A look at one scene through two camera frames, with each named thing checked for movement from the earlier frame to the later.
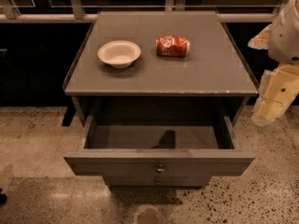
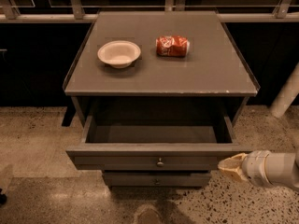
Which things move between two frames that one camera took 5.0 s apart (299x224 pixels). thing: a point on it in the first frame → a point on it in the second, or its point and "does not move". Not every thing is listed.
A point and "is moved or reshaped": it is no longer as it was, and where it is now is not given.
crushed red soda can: [172, 46] does not move
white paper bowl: [120, 53] does not move
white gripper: [285, 36] → [254, 166]
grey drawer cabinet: [154, 97] does not move
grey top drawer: [158, 146] is moved or reshaped
